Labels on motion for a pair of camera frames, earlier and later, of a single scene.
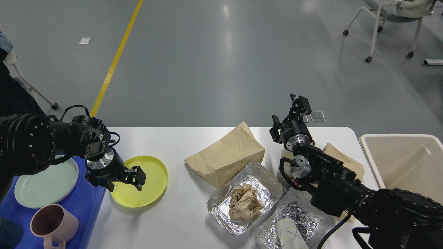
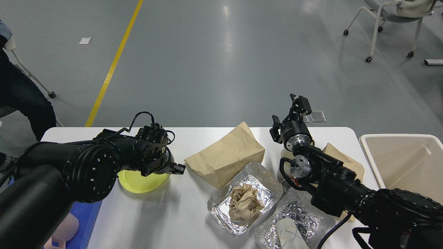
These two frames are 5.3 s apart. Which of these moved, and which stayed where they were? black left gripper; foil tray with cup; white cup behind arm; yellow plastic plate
Moved: black left gripper; yellow plastic plate
Stayed: foil tray with cup; white cup behind arm
